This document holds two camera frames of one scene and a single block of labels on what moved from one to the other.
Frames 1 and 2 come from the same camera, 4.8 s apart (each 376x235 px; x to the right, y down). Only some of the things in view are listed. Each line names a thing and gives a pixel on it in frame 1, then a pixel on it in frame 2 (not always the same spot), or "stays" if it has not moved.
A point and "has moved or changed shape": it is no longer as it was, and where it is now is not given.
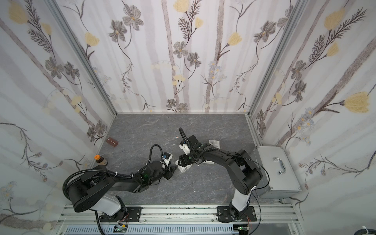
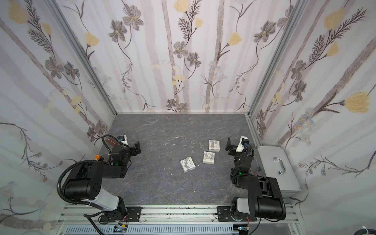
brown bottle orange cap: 100,160 stays
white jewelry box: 215,143 stays
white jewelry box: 183,169 has moved or changed shape
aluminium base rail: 179,220 stays
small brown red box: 112,142 stays
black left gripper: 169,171 to 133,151
